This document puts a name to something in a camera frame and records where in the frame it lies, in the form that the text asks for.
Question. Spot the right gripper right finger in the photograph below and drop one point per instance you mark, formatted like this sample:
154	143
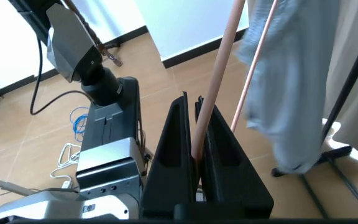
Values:
235	193

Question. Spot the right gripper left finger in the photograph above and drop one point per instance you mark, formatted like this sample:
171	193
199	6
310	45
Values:
166	193

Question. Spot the pink clothes hanger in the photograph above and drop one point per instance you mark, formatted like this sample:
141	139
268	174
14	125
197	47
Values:
219	68

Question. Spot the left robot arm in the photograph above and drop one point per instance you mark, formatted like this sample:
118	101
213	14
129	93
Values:
70	46

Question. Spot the pale grey garment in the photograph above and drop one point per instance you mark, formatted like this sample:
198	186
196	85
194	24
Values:
291	77

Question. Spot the black clothes rack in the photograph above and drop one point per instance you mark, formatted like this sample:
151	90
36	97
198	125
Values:
352	74

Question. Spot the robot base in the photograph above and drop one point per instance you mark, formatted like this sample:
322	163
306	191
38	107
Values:
110	161

